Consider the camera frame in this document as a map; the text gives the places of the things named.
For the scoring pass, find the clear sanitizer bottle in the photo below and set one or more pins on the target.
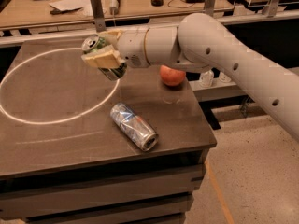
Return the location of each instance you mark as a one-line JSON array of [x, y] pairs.
[[206, 79], [224, 78]]

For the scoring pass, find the red apple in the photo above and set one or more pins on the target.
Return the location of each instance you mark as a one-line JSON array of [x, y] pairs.
[[171, 77]]

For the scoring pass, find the clear sanitizer bottle right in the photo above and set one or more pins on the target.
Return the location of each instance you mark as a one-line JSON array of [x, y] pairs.
[[224, 78]]

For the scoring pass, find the metal bracket post left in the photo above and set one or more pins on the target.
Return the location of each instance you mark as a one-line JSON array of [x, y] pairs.
[[98, 15]]

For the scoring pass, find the green soda can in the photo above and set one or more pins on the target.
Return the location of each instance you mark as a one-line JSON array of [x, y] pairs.
[[94, 43]]

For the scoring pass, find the clear sanitizer bottle left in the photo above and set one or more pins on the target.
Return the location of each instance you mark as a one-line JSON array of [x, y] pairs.
[[206, 79]]

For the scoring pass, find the dark slatted table base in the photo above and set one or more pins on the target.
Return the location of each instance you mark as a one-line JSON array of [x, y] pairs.
[[147, 188]]

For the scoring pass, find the blue silver energy drink can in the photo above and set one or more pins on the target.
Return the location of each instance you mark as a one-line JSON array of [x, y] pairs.
[[134, 127]]

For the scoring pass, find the grey metal bench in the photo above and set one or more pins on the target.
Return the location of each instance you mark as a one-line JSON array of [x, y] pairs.
[[218, 95]]

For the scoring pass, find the silver cylindrical tool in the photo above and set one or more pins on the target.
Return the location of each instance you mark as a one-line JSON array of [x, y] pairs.
[[114, 7]]

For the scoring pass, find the metal bracket post right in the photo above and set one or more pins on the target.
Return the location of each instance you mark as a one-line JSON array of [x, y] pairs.
[[270, 9]]

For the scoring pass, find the white paper sheets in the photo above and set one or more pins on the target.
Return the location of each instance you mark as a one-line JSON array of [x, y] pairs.
[[60, 7]]

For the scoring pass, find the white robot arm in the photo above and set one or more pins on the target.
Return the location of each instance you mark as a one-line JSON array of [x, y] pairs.
[[196, 44]]

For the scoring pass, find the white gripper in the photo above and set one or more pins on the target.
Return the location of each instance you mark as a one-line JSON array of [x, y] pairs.
[[132, 46]]

